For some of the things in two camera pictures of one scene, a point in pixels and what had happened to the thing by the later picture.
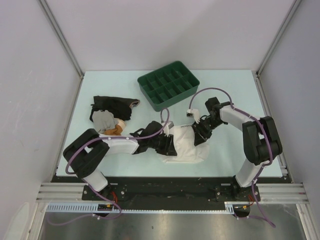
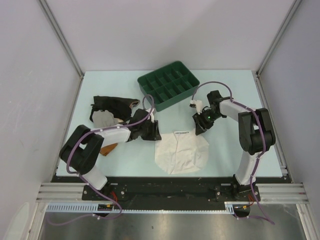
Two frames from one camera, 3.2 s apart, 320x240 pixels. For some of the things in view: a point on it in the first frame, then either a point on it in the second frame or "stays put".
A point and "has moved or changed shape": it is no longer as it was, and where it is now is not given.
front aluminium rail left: x=62 y=192 stays put
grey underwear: x=104 y=120 stays put
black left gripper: x=168 y=148 to x=154 y=135
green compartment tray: x=165 y=85 stays put
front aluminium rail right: x=282 y=193 stays put
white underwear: x=184 y=144 has moved or changed shape
